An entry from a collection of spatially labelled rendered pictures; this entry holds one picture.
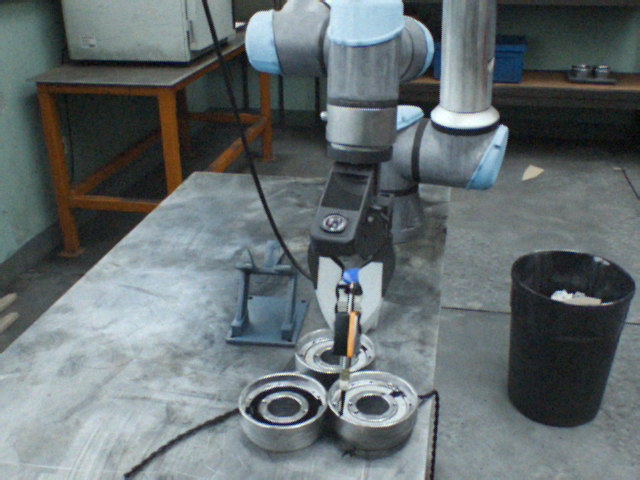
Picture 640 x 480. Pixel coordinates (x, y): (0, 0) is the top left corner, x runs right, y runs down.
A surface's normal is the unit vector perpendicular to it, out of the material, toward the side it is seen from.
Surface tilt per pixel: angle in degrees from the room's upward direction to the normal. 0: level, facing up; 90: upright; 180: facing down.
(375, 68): 84
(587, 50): 90
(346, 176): 23
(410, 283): 0
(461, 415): 0
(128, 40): 90
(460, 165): 93
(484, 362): 0
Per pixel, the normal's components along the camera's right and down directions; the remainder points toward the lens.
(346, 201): -0.06, -0.68
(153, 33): -0.19, 0.39
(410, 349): -0.01, -0.91
